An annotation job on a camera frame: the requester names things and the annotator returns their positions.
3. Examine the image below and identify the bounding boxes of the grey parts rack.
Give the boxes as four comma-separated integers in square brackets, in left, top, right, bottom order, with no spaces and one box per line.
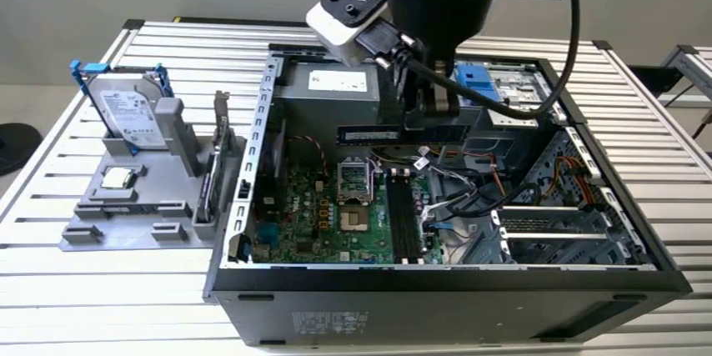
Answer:
[58,95,250,252]

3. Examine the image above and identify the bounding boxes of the metal drive cage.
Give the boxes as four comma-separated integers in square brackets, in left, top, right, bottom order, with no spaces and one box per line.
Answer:
[427,62,562,165]

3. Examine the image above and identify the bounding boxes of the hard disk in blue carrier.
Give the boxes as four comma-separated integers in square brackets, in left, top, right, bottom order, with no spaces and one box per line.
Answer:
[70,60,178,158]

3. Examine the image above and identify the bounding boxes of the orange wire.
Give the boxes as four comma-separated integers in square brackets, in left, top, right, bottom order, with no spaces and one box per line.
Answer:
[439,147,508,198]

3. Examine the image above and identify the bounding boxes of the black data cable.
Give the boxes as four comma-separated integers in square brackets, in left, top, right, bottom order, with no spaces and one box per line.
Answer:
[436,168,539,218]

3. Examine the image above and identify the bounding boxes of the blue RAM stick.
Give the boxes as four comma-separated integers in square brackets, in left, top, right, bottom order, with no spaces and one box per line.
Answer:
[336,123,467,148]

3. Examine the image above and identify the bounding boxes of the blue drive bay latch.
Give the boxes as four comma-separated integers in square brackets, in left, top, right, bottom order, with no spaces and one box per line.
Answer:
[454,62,498,107]

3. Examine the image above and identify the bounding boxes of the white camera with black plate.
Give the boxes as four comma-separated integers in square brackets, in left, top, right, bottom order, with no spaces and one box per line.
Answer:
[304,0,416,68]

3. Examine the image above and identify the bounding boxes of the black RAM slot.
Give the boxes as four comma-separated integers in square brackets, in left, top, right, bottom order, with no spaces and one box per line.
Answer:
[395,167,418,266]
[383,167,402,266]
[388,167,410,266]
[402,167,427,266]

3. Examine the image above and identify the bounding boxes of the grey power supply unit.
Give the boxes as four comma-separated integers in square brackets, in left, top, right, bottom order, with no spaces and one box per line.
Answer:
[275,62,383,165]

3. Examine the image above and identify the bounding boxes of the green motherboard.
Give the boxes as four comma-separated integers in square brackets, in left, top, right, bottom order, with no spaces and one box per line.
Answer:
[248,159,447,266]

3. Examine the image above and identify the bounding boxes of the metal side table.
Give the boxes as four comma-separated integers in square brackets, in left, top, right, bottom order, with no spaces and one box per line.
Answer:
[659,44,712,108]

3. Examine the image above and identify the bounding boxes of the red black twisted wire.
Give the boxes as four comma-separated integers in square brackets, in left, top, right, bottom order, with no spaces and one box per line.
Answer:
[286,134,331,177]

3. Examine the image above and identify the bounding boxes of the silver CPU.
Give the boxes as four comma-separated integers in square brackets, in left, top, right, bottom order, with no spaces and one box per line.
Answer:
[98,165,140,189]

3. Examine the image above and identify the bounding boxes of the CPU socket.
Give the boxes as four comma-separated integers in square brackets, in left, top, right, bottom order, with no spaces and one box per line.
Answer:
[339,204,374,233]

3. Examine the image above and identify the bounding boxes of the black PC case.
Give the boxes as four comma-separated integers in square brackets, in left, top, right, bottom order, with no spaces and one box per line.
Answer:
[200,42,695,348]

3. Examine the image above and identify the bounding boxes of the dark RAM stick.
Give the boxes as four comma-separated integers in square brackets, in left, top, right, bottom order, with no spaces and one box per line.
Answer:
[83,202,179,212]

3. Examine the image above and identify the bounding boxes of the white wire bundle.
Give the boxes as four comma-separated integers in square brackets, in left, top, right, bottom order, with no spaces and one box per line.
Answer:
[420,188,480,223]

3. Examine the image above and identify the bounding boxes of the black round floor base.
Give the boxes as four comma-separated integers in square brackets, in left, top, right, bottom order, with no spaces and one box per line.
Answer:
[0,122,44,177]

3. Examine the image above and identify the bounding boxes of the metal disk bay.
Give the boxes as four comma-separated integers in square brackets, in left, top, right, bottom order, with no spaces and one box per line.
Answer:
[464,201,642,268]

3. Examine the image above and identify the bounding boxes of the metal socket cover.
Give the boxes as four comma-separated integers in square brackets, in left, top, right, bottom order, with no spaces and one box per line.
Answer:
[336,156,374,206]

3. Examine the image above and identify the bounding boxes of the graphics card with bracket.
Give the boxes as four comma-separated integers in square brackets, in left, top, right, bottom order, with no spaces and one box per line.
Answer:
[191,88,236,224]

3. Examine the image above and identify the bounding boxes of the orange yellow power wires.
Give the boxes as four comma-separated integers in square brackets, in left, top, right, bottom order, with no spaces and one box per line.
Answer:
[554,154,606,212]

